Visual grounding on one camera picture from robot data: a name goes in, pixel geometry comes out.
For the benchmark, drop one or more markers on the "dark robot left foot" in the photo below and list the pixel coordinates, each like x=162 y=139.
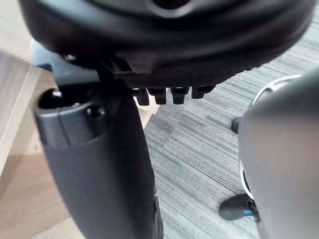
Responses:
x=236 y=125

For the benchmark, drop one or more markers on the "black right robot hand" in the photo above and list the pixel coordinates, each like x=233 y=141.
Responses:
x=104 y=161

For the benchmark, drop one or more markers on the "dark robot foot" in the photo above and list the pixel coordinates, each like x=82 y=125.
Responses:
x=235 y=210
x=236 y=125

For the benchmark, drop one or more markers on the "dark robot right foot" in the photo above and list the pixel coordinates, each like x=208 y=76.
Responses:
x=235 y=210

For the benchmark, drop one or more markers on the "light wooden cabinet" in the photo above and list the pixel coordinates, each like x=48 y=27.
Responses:
x=17 y=99

